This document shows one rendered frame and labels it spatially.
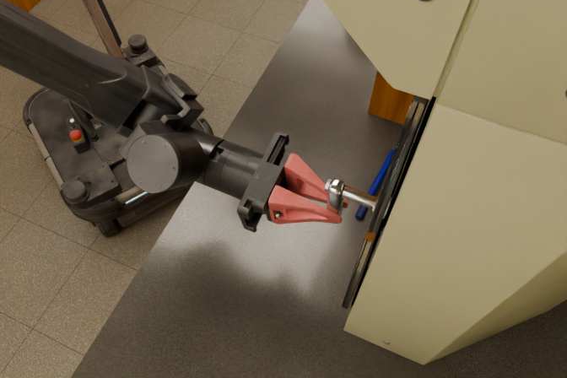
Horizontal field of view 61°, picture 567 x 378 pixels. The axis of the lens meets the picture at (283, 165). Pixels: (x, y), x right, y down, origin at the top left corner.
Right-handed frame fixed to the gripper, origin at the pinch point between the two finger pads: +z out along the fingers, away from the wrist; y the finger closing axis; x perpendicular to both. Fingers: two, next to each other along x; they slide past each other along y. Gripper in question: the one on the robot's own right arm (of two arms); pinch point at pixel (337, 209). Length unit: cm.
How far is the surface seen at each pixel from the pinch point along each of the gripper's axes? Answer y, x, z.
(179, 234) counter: -5.4, 19.8, -22.6
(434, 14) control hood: -1.8, -32.3, 4.2
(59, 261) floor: -13, 113, -95
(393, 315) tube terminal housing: -6.7, 6.6, 9.5
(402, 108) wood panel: 28.7, 20.5, 1.1
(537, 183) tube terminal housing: -2.9, -23.2, 12.3
